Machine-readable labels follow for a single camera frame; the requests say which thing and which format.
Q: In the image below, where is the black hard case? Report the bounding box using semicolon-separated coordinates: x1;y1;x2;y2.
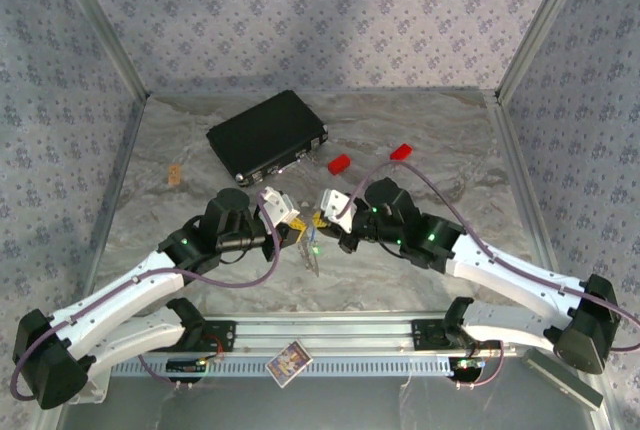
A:
206;90;330;188

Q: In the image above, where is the playing card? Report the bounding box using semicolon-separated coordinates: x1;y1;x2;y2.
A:
265;341;315;390

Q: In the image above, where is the small black electronics board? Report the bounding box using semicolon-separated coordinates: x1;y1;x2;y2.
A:
166;357;208;374

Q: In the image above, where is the loose grey metal bar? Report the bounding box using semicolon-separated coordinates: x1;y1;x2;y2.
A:
519;349;605;409

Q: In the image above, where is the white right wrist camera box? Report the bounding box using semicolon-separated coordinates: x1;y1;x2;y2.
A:
319;188;359;231

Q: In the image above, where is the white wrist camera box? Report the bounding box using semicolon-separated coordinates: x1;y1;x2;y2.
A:
257;186;302;228
319;188;359;231

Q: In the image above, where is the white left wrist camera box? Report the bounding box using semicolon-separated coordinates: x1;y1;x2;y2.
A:
257;186;302;228

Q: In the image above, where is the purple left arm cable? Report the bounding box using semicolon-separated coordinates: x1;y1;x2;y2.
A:
10;189;284;401

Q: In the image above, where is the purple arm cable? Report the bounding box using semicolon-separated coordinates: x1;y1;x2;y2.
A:
346;162;640;354
10;189;284;401

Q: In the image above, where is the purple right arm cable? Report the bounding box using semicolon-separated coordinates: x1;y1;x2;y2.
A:
346;162;640;354

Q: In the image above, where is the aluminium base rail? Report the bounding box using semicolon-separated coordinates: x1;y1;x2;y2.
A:
199;313;521;357

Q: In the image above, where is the aluminium table edge rail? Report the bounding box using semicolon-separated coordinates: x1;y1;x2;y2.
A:
484;94;564;304
74;97;151;316

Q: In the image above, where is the slotted grey cable tray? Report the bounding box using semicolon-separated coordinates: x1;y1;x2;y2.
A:
112;355;454;379

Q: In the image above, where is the aluminium frame post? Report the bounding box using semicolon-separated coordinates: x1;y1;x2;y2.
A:
48;0;152;100
494;0;596;105

